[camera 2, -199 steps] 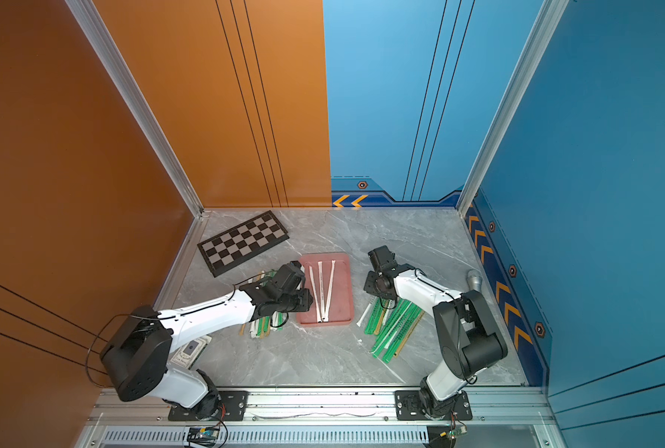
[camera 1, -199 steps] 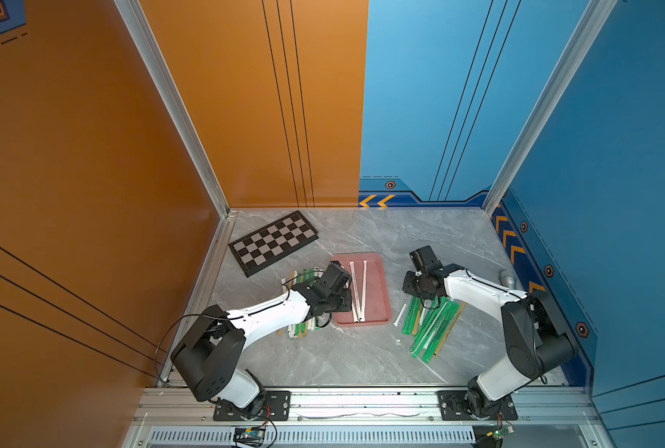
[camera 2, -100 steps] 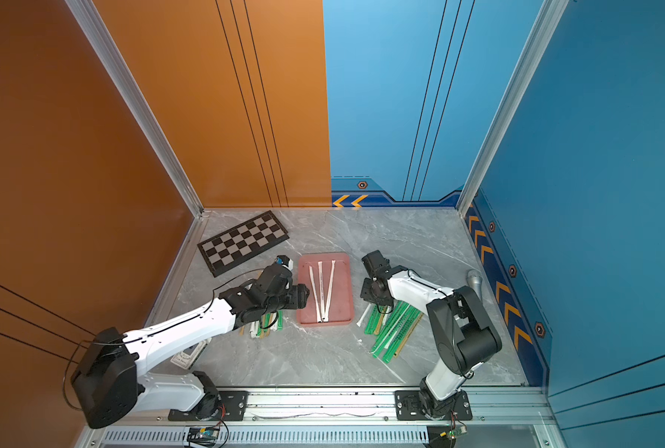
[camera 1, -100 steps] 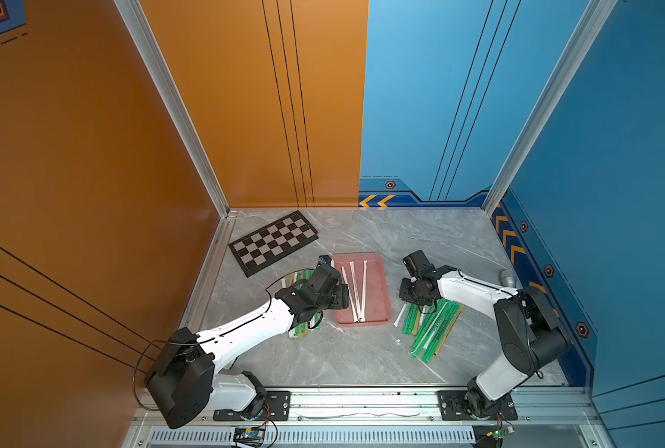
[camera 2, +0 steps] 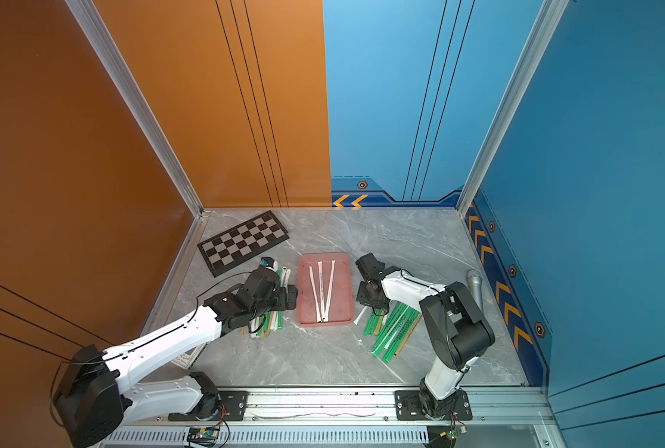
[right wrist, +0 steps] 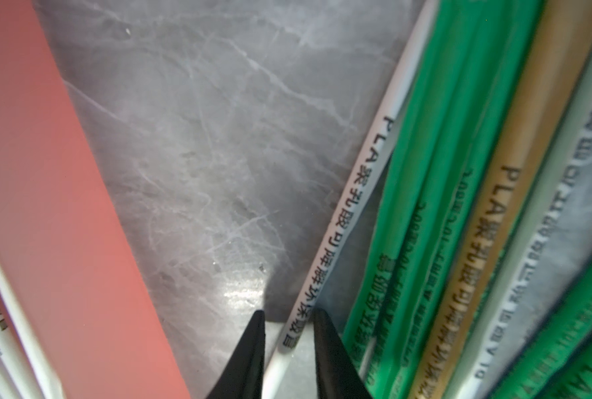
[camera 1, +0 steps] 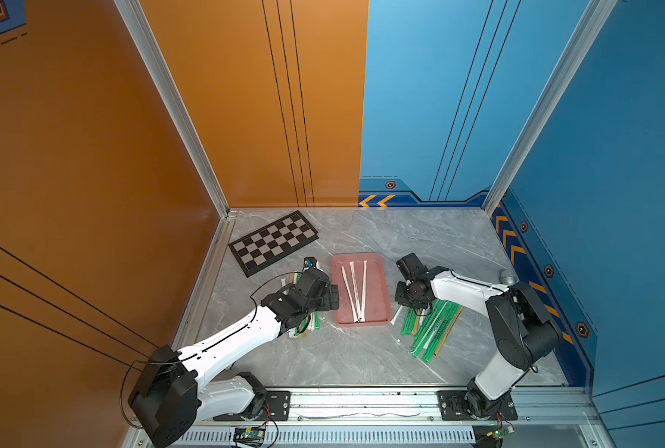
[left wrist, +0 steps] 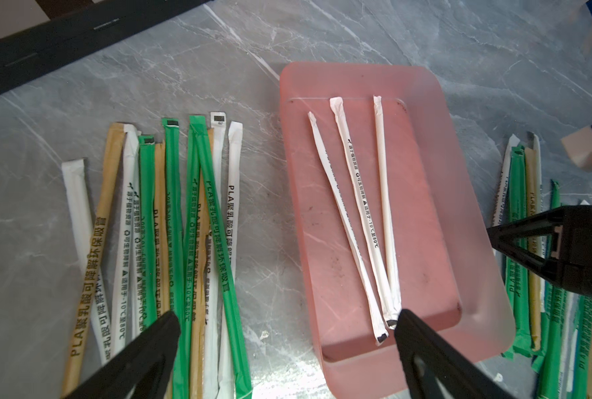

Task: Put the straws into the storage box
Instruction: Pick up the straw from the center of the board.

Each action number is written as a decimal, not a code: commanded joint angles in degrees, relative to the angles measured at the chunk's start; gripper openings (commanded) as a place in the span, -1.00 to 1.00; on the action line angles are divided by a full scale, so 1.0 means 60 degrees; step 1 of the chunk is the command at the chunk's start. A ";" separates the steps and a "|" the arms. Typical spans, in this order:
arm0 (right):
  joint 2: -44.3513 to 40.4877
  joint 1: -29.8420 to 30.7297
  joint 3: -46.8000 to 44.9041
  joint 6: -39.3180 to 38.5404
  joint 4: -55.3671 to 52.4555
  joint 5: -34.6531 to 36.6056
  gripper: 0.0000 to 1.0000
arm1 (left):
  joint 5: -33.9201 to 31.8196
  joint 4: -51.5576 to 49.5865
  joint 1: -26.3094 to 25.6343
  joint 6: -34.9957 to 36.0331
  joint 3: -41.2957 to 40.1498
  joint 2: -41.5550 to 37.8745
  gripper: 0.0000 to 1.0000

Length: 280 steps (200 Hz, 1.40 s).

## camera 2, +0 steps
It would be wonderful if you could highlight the plain white straw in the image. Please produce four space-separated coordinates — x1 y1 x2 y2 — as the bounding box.
323 260 336 322

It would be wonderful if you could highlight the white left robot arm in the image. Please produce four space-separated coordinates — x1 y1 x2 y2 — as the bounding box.
50 264 299 447

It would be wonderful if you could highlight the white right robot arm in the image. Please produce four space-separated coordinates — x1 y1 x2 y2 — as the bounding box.
356 253 496 422

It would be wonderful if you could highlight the pink translucent storage box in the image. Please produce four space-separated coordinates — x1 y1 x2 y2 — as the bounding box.
296 253 355 327

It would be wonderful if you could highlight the green wrapped straw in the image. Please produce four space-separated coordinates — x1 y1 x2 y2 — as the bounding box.
371 302 409 358
382 308 421 364

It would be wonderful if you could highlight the black white chessboard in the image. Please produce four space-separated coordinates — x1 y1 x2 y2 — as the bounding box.
197 211 289 277

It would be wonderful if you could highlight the silver grey microphone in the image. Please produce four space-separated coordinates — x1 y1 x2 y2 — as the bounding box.
467 270 484 311

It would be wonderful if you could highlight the green circuit board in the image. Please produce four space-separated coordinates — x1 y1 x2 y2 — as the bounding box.
186 427 220 447
440 422 468 447

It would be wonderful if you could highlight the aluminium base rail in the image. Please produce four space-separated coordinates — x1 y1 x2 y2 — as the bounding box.
101 386 565 447

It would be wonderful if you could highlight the aluminium corner post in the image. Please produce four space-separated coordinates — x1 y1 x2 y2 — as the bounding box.
457 0 569 218
65 0 205 218

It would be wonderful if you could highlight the left aluminium corner post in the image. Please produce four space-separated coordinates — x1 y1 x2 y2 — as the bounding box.
65 0 205 218

